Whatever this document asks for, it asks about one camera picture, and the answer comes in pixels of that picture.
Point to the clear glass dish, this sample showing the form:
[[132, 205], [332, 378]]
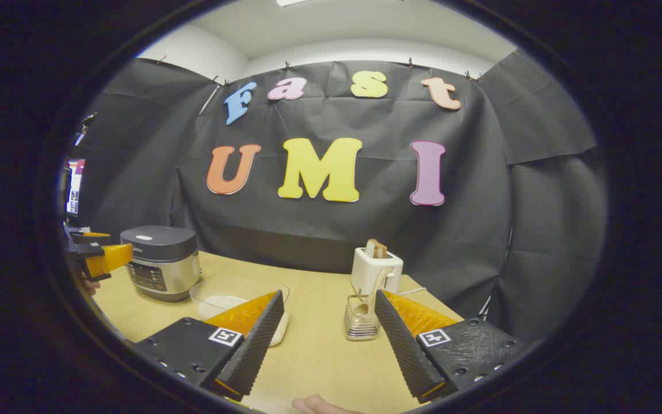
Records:
[[233, 284]]

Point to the black backdrop cloth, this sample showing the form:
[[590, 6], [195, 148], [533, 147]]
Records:
[[365, 230]]

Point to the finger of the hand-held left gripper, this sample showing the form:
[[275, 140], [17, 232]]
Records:
[[110, 259], [92, 236]]

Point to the white toaster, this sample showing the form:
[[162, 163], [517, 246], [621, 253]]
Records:
[[368, 270]]

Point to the pale bread slice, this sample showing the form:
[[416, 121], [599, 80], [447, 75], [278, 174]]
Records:
[[370, 248]]

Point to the brown bread slice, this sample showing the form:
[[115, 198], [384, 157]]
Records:
[[381, 250]]

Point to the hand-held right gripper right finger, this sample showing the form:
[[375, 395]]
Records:
[[403, 345]]

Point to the silver black rice cooker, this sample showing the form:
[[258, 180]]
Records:
[[158, 259]]

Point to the computer monitor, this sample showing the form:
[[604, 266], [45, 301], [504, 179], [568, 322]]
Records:
[[74, 190]]

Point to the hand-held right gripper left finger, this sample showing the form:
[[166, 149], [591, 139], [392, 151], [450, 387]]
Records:
[[253, 345]]

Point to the wooden spoon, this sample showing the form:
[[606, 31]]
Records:
[[378, 284]]

